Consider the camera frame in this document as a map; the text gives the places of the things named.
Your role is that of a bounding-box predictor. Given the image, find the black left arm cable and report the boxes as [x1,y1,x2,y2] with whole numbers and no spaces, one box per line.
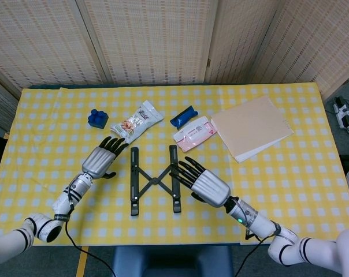
[64,178,118,277]

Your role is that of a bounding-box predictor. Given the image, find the blue rolled pouch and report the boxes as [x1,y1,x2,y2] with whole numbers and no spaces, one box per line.
[169,106,199,130]

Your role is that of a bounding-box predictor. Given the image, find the white nut snack bag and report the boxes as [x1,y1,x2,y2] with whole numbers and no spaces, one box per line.
[110,100,165,145]

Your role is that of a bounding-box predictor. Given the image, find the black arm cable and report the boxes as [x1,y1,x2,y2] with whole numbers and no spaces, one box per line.
[233,199,276,277]
[64,178,118,277]

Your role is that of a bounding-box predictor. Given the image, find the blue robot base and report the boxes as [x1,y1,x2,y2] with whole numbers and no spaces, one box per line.
[110,245,235,277]

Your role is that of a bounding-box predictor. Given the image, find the blue toy building block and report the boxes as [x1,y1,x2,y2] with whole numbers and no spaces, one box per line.
[87,108,109,130]

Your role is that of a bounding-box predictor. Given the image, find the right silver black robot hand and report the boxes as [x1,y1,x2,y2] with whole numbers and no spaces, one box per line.
[169,156,232,208]

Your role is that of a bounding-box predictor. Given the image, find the beige woven folding screen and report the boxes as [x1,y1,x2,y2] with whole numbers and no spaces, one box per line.
[0,0,349,100]

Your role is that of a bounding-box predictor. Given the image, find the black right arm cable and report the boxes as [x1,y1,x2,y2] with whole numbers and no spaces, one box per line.
[233,199,276,277]

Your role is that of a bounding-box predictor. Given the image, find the white paper sheets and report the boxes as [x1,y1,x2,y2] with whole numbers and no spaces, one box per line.
[233,137,282,164]

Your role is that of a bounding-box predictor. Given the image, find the pink wet wipes pack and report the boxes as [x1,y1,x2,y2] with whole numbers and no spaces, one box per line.
[173,115,218,153]

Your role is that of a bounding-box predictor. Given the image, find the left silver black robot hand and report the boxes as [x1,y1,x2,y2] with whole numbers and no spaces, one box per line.
[81,137,129,179]

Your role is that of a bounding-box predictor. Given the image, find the black folding laptop stand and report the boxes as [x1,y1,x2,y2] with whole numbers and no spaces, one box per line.
[130,145,183,217]

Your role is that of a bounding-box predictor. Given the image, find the yellow white checkered tablecloth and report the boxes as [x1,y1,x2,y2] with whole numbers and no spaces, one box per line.
[0,83,349,247]

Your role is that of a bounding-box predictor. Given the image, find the white power strip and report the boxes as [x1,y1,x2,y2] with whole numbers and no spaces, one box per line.
[332,97,349,130]

